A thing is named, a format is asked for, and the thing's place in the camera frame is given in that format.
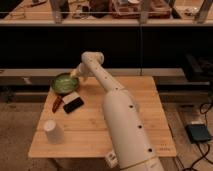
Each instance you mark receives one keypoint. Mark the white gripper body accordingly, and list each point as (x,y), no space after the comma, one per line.
(80,71)

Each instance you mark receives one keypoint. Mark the green ceramic bowl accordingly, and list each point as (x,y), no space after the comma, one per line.
(64,84)

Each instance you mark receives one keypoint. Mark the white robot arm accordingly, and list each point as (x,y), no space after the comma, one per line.
(131,144)

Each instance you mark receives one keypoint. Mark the black and white eraser block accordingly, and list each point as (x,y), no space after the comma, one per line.
(72,102)

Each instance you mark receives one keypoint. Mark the red chili pepper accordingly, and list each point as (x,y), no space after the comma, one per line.
(56,104)

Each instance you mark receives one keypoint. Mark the wooden table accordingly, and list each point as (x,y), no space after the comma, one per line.
(84,130)

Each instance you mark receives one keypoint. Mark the white paper cup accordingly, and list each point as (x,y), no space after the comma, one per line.
(53,132)

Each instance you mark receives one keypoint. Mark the white plastic bottle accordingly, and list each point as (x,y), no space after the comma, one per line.
(111,159)

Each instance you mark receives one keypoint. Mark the wooden shelf rack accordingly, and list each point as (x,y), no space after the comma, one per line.
(107,12)

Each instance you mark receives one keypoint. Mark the black foot pedal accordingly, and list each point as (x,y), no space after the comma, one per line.
(198,133)

